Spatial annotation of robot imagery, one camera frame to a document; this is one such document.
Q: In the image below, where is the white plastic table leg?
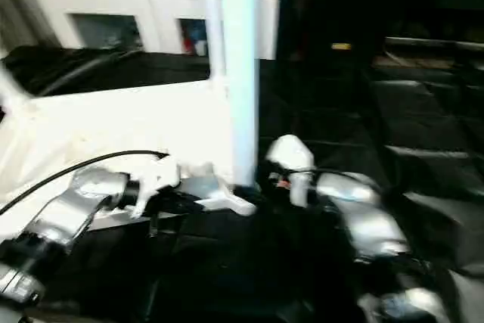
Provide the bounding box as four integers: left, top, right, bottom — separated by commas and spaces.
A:
222, 0, 262, 188
203, 0, 229, 85
0, 62, 33, 116

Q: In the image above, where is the black work surface mat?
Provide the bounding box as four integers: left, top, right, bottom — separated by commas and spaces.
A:
0, 43, 484, 323

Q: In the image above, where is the white plastic table top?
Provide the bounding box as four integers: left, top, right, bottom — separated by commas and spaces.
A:
0, 77, 258, 237

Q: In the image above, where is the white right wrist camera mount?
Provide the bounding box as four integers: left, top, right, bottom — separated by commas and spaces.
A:
265, 134, 315, 209

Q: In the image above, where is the grey curtain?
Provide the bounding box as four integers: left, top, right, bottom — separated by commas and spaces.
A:
0, 0, 61, 55

